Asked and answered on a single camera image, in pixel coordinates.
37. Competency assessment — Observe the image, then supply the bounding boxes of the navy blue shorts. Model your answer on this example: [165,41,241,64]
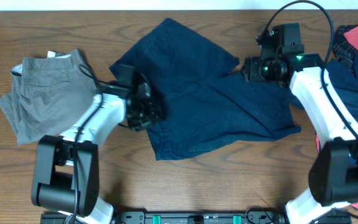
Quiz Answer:
[110,18,301,160]

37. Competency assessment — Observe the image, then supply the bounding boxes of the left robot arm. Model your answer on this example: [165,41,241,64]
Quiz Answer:
[31,82,163,223]

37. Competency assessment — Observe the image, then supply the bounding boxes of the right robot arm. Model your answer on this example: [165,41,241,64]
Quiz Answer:
[241,53,358,223]

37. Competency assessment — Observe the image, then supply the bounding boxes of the dark plaid garment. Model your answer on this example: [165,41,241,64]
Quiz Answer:
[333,24,358,73]

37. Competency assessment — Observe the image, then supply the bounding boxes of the grey folded shorts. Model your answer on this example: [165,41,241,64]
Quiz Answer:
[0,49,97,145]

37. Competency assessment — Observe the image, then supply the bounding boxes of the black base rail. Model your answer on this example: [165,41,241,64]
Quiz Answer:
[40,207,352,224]

